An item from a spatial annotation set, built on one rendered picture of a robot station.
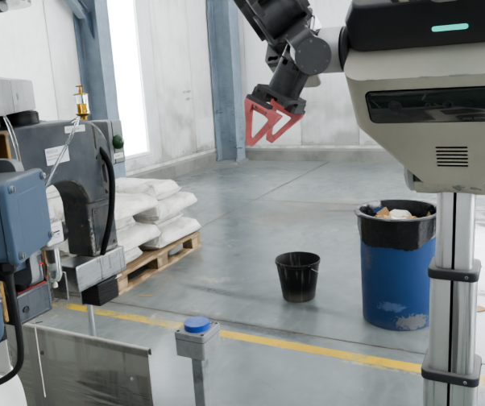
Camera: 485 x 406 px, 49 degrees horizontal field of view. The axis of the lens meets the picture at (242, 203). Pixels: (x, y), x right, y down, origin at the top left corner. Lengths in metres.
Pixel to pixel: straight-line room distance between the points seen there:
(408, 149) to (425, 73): 0.20
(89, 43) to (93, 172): 5.93
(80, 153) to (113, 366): 0.68
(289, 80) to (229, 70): 8.62
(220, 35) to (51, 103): 3.95
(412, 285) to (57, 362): 1.97
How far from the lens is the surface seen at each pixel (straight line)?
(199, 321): 1.28
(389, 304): 3.09
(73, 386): 1.68
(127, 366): 1.50
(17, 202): 0.62
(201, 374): 1.32
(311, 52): 0.85
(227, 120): 9.60
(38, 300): 1.01
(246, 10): 0.98
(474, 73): 1.01
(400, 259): 2.97
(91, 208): 1.10
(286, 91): 0.92
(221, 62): 9.61
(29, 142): 0.98
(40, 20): 6.67
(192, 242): 4.61
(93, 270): 1.11
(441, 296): 1.33
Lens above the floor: 1.39
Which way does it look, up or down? 13 degrees down
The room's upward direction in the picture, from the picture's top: 3 degrees counter-clockwise
